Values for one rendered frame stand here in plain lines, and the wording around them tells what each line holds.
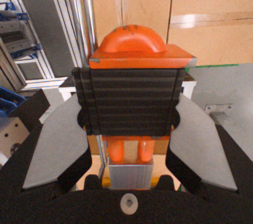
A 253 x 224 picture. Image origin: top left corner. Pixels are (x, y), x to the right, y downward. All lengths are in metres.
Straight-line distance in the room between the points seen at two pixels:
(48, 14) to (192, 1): 0.83
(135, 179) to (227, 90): 1.59
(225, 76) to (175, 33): 1.03
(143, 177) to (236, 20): 0.73
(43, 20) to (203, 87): 1.49
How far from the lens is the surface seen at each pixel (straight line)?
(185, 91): 0.75
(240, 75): 1.70
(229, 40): 0.81
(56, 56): 1.14
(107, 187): 0.57
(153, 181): 0.55
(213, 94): 1.67
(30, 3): 1.15
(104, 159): 0.18
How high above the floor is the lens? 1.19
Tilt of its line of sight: 58 degrees down
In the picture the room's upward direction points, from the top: 180 degrees counter-clockwise
